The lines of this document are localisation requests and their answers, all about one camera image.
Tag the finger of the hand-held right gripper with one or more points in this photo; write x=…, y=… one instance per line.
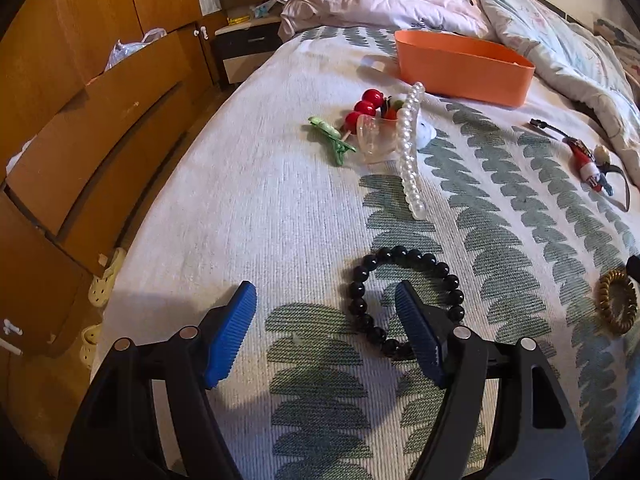
x=634, y=266

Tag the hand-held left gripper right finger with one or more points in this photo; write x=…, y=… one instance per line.
x=420, y=340

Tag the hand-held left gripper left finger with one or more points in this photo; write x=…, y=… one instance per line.
x=230, y=335

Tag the orange storage box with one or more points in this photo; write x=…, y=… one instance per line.
x=460, y=70

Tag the leaf pattern bedspread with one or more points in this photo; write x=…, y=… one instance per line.
x=250, y=200

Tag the cream clog slipper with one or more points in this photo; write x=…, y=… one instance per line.
x=105, y=280
x=91, y=345

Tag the thin black hair clip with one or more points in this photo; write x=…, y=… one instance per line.
x=547, y=126

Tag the white pearl hair clip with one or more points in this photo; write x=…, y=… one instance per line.
x=407, y=160

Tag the small white hair ornament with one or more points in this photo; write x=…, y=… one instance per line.
x=425, y=134

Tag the clear pink claw clip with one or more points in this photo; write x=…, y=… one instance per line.
x=375, y=135

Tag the green hair clip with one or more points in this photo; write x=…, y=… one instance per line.
x=330, y=135

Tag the floral pillow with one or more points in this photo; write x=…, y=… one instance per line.
x=620, y=35

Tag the pale floral duvet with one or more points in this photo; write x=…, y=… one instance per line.
x=565, y=45

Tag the strawberry hair clip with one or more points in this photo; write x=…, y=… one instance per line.
x=394, y=109

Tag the red bead hair clip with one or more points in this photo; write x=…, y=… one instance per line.
x=364, y=107

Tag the wooden wardrobe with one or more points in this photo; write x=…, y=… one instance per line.
x=75, y=110

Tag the dark and beige nightstand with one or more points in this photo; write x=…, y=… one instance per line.
x=247, y=50

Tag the white plastic bag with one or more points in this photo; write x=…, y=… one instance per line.
x=130, y=50

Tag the yellow packet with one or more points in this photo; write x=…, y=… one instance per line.
x=240, y=19

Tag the pink blanket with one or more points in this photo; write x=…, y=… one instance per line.
x=360, y=2

